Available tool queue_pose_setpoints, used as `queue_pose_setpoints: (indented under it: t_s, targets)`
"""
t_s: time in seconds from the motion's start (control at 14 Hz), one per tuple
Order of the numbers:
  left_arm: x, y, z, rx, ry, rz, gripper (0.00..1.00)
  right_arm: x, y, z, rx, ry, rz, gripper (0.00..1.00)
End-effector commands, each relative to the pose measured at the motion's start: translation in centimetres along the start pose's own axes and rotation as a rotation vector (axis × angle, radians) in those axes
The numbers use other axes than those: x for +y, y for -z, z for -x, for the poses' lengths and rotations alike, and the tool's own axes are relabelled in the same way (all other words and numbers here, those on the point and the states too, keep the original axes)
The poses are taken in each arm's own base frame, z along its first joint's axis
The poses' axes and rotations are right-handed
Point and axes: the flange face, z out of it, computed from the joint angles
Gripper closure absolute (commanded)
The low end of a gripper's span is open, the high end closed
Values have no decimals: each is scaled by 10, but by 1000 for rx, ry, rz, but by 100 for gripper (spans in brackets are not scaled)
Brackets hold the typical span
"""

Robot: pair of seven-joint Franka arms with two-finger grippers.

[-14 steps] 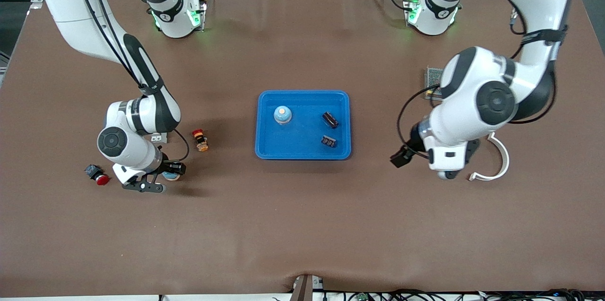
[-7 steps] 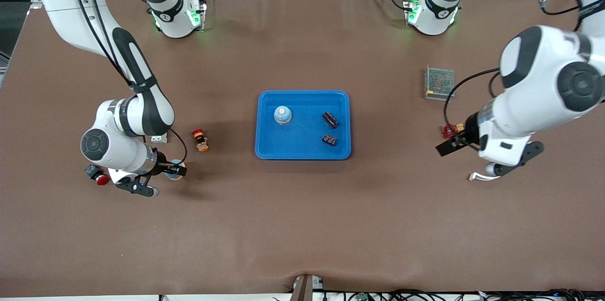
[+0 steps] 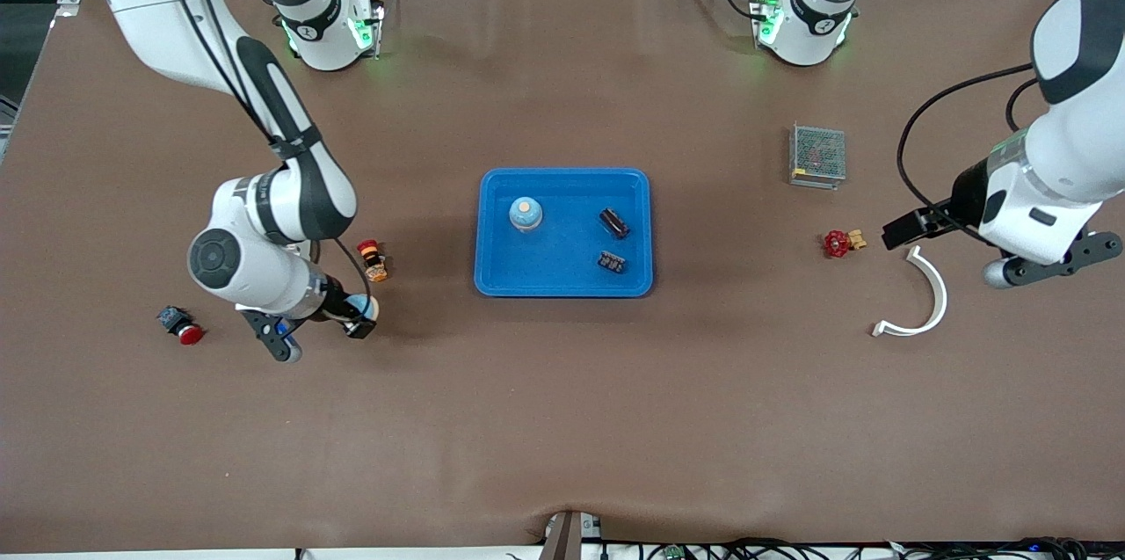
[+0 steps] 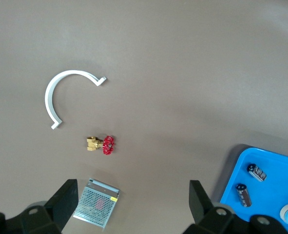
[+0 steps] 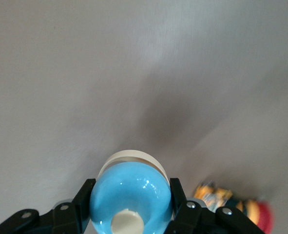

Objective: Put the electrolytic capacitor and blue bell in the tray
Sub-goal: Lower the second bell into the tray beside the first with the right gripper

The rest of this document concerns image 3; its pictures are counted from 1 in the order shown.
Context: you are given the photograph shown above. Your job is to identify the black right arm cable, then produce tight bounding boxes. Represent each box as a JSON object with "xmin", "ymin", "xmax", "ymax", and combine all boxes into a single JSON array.
[{"xmin": 149, "ymin": 0, "xmax": 374, "ymax": 297}]

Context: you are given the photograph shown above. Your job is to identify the brass valve red handwheel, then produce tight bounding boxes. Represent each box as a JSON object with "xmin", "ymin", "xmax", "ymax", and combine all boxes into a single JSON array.
[{"xmin": 823, "ymin": 229, "xmax": 868, "ymax": 259}]

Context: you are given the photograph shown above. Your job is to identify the white curved plastic clamp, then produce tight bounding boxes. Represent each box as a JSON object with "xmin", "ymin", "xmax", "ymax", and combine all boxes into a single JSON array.
[{"xmin": 871, "ymin": 245, "xmax": 949, "ymax": 338}]

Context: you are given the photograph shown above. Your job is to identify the black cable bundle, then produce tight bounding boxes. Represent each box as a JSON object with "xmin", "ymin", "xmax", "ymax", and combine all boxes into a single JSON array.
[{"xmin": 606, "ymin": 537, "xmax": 1091, "ymax": 560}]

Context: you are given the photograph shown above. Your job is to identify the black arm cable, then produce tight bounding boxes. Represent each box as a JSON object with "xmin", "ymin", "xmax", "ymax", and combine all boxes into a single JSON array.
[
  {"xmin": 896, "ymin": 63, "xmax": 1056, "ymax": 236},
  {"xmin": 149, "ymin": 0, "xmax": 374, "ymax": 297}
]

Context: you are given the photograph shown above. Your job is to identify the metal mesh power supply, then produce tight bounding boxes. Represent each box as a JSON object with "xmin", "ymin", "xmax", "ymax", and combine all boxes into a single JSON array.
[{"xmin": 788, "ymin": 123, "xmax": 847, "ymax": 190}]

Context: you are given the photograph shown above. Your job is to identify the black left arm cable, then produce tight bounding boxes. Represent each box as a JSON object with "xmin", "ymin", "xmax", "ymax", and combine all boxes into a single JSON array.
[{"xmin": 896, "ymin": 63, "xmax": 1056, "ymax": 236}]

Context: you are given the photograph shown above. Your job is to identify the red yellow push button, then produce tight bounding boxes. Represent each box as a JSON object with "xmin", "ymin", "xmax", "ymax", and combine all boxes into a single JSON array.
[{"xmin": 357, "ymin": 240, "xmax": 388, "ymax": 283}]

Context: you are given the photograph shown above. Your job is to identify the blue plastic tray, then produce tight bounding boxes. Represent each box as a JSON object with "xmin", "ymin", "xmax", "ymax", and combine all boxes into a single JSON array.
[{"xmin": 475, "ymin": 167, "xmax": 654, "ymax": 298}]

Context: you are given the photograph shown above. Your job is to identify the red mushroom push button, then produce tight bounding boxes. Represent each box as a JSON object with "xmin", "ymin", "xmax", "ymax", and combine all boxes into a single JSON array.
[{"xmin": 156, "ymin": 305, "xmax": 206, "ymax": 346}]

